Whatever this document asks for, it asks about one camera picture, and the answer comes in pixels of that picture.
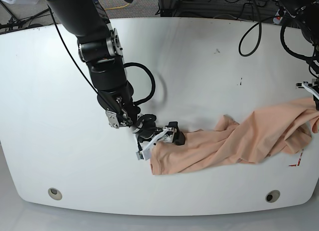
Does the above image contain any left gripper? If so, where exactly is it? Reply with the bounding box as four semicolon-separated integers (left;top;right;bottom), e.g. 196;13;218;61
308;79;319;98

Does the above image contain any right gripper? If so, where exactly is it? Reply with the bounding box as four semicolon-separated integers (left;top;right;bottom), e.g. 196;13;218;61
133;120;186;145

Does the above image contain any peach T-shirt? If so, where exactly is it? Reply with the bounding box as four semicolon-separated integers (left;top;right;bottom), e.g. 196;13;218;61
150;98;319;175

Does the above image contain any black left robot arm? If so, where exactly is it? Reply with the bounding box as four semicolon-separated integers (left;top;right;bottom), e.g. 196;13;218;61
277;0;319;100

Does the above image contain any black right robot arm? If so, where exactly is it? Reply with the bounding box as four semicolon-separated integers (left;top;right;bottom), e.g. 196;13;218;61
46;0;163;142

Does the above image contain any white power strip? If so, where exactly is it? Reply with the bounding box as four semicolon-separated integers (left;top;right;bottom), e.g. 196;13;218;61
273;6;286;25

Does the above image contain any red tape rectangle marking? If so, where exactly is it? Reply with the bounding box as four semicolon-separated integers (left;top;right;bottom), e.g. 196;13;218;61
289;149;304;167

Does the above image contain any right table grommet hole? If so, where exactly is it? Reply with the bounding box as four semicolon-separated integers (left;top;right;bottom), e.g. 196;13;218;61
265;190;281;203

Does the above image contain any table grommet hole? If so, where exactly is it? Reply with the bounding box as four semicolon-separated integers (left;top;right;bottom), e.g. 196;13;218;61
48;188;62;201
265;190;281;203

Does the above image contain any left table grommet hole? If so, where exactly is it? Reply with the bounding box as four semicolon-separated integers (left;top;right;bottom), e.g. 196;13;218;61
48;188;62;201

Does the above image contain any black tripod stand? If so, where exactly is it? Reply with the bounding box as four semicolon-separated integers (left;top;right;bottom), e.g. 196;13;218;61
0;3;49;34

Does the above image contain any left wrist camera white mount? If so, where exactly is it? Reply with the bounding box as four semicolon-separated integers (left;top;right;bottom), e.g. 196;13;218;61
296;82;319;99

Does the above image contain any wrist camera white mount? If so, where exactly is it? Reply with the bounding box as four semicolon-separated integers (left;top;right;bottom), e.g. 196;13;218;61
296;82;319;99
135;126;176;160

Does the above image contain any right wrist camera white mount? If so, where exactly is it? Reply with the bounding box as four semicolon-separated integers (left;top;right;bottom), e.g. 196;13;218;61
135;126;176;160

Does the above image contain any yellow cable on floor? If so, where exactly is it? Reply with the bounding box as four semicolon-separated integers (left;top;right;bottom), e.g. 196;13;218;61
104;1;130;11

